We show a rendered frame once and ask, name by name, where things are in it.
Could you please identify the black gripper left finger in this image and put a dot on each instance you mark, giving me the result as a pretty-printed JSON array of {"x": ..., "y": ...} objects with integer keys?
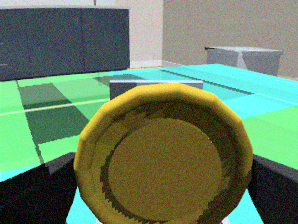
[{"x": 42, "y": 195}]

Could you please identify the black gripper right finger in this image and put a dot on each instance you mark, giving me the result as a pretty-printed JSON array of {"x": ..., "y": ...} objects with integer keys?
[{"x": 274, "y": 191}]

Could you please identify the yellow plate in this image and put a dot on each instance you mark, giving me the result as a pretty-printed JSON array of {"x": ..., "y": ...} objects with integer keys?
[{"x": 163, "y": 154}]

